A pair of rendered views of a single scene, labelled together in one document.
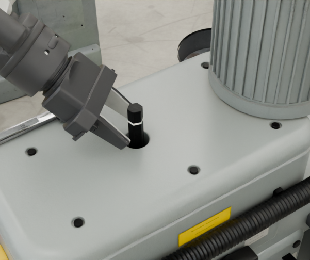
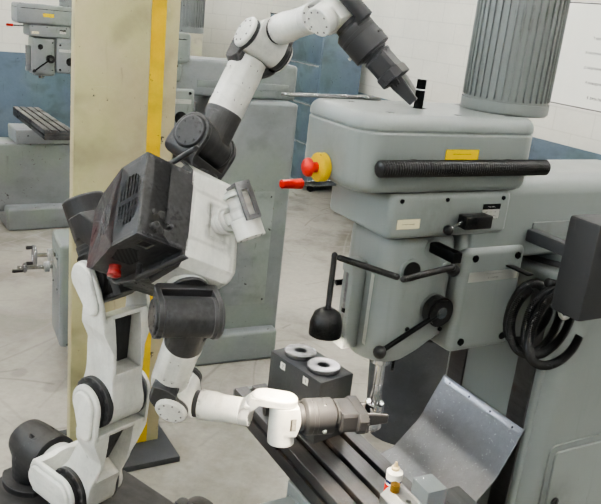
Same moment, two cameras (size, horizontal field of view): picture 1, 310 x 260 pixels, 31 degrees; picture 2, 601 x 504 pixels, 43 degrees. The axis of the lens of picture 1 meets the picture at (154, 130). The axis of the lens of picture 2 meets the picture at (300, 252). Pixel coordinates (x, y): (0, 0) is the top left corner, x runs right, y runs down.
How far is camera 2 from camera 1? 1.19 m
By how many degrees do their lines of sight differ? 26
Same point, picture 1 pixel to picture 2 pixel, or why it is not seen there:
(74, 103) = (389, 62)
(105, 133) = (403, 90)
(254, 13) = (499, 34)
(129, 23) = (305, 324)
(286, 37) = (518, 47)
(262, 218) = (499, 163)
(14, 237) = (351, 111)
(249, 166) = (493, 122)
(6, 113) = not seen: hidden behind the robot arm
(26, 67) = (366, 35)
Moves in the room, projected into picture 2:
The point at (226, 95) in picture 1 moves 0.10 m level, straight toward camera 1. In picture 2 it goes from (475, 102) to (475, 106)
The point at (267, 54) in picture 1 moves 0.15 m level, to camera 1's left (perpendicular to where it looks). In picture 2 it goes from (505, 62) to (437, 54)
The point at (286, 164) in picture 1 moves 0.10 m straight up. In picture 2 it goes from (515, 137) to (524, 90)
